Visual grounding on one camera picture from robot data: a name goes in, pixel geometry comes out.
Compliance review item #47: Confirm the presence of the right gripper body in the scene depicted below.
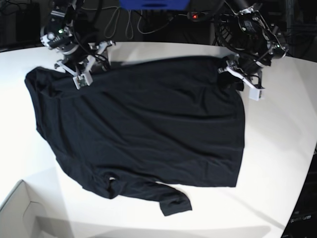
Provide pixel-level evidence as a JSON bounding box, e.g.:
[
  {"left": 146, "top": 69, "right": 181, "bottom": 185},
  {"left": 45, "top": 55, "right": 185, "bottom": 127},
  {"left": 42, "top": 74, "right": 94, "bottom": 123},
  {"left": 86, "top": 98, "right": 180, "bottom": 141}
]
[{"left": 64, "top": 46, "right": 92, "bottom": 68}]

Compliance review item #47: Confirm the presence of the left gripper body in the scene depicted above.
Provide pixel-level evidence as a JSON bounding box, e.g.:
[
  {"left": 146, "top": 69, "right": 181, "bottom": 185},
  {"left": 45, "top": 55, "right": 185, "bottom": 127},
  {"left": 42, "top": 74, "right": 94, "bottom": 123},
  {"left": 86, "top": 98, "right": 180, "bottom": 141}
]
[{"left": 237, "top": 56, "right": 265, "bottom": 77}]

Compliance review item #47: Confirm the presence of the black t-shirt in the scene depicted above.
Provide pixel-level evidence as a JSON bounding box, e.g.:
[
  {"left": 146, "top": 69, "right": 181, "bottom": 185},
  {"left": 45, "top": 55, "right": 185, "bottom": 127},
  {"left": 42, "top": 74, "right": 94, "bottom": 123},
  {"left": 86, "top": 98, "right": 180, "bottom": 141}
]
[{"left": 24, "top": 56, "right": 245, "bottom": 216}]

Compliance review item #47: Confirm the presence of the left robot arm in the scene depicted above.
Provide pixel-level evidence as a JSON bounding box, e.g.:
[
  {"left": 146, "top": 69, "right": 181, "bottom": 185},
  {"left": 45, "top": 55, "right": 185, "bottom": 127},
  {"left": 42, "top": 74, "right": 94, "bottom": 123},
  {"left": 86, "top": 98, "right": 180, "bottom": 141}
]
[{"left": 214, "top": 0, "right": 289, "bottom": 76}]

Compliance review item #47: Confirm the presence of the blue box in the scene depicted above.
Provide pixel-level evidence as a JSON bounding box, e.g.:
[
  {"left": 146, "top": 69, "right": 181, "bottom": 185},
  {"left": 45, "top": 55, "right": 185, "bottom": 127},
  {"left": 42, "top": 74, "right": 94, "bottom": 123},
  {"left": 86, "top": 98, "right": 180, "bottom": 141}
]
[{"left": 119, "top": 0, "right": 190, "bottom": 10}]

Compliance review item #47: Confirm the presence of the white cardboard box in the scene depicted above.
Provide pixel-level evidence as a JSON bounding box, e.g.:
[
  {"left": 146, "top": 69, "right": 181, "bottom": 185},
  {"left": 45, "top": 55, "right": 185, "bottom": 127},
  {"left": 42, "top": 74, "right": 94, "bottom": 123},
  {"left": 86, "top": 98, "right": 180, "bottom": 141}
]
[{"left": 0, "top": 180, "right": 74, "bottom": 238}]

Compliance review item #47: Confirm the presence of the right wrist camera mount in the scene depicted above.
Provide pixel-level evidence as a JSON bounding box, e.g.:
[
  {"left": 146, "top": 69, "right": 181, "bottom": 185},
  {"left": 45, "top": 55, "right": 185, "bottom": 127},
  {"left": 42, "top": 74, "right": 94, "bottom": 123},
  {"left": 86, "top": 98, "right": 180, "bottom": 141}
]
[{"left": 54, "top": 40, "right": 116, "bottom": 90}]

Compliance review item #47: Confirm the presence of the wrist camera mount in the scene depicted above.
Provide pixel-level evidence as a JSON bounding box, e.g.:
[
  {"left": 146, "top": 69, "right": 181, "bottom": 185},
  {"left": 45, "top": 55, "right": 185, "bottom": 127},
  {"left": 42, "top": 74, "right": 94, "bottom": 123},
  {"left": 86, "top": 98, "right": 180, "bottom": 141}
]
[
  {"left": 54, "top": 40, "right": 116, "bottom": 90},
  {"left": 218, "top": 54, "right": 264, "bottom": 101}
]

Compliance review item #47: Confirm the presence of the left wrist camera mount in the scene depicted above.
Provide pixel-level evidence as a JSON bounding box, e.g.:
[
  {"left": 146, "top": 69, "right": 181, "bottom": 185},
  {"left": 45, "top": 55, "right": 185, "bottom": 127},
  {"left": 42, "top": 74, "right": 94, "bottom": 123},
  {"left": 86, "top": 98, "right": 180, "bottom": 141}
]
[{"left": 218, "top": 54, "right": 264, "bottom": 101}]

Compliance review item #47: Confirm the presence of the white looped cable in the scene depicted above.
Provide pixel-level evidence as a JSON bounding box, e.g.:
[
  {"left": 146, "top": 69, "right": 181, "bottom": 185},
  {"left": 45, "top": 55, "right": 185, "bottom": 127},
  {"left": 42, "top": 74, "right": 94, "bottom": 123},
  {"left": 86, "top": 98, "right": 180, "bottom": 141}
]
[{"left": 104, "top": 0, "right": 174, "bottom": 39}]

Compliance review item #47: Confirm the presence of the white power strip red switch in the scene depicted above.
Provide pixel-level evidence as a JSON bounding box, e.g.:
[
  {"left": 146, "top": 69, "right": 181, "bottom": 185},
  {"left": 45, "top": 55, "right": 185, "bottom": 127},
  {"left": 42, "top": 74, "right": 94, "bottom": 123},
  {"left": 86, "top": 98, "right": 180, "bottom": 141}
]
[{"left": 187, "top": 11, "right": 213, "bottom": 22}]

